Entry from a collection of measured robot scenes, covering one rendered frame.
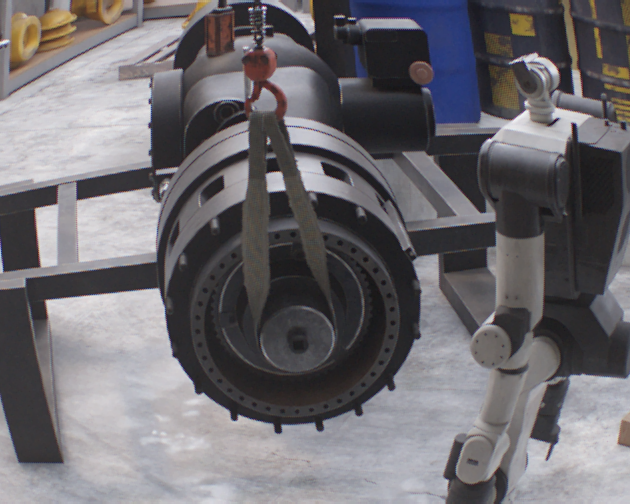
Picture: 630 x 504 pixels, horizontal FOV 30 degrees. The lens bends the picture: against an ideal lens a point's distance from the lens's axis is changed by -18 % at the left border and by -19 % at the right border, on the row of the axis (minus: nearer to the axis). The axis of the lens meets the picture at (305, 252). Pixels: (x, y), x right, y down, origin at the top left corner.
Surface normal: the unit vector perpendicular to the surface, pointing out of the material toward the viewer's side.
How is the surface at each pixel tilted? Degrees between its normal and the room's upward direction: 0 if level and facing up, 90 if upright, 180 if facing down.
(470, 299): 0
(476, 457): 90
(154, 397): 0
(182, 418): 0
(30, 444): 90
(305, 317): 90
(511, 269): 90
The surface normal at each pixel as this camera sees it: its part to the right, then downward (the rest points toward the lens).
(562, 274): -0.47, 0.51
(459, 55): 0.70, 0.21
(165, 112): 0.04, -0.23
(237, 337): 0.09, 0.35
